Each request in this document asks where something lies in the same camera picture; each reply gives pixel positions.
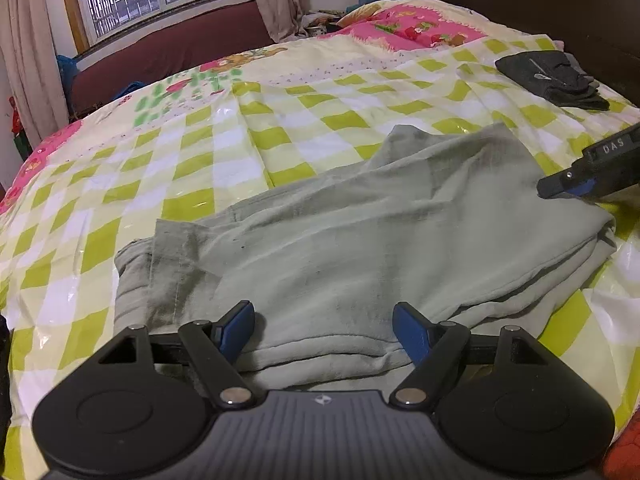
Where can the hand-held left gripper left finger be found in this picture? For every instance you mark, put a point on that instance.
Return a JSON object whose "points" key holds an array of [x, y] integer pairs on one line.
{"points": [[235, 330]]}

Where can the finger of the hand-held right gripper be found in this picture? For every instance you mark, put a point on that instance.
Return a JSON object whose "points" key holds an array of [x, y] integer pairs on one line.
{"points": [[562, 185]]}

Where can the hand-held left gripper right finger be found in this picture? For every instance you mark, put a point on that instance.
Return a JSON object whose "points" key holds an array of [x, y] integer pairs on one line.
{"points": [[412, 332]]}

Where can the light green pants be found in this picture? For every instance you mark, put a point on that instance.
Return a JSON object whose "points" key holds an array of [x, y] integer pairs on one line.
{"points": [[350, 240]]}

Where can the dark folded garment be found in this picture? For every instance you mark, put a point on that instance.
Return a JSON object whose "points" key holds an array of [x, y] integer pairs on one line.
{"points": [[550, 77]]}

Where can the green checkered printed blanket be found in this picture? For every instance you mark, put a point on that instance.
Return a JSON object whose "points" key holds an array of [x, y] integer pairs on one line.
{"points": [[200, 150]]}

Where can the maroon window seat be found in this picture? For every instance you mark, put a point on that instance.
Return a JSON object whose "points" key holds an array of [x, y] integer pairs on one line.
{"points": [[165, 55]]}

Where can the red and green ornament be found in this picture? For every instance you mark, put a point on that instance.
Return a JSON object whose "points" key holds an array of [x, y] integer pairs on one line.
{"points": [[17, 127]]}

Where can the blue bag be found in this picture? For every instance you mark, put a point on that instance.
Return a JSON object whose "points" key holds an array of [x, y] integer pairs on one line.
{"points": [[65, 70]]}

